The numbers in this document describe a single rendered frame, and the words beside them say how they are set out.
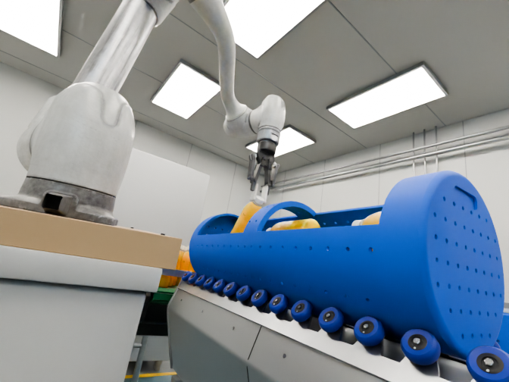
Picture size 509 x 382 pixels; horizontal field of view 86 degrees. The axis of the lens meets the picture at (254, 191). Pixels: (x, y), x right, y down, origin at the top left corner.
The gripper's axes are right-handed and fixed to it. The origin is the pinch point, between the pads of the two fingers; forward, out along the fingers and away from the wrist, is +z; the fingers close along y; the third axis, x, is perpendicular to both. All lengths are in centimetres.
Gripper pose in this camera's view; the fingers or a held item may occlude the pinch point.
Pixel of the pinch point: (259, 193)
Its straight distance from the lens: 101.0
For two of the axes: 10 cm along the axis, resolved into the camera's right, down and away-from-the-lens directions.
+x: -5.4, 1.5, 8.3
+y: 8.2, 2.9, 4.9
